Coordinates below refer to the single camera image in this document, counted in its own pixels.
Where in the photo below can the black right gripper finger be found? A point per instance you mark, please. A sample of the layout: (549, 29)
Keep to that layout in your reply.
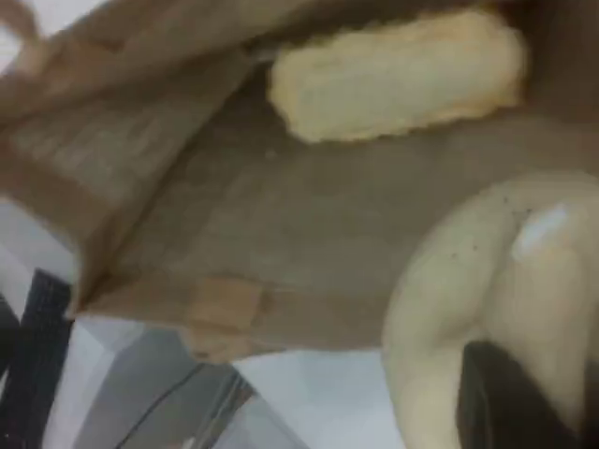
(505, 407)

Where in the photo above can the brown jute tote bag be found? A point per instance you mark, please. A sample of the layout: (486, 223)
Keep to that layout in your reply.
(281, 210)

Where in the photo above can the long orange striped bread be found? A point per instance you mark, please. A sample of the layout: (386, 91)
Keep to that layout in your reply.
(398, 75)

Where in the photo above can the dark textured object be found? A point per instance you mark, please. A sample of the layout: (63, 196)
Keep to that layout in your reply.
(42, 351)

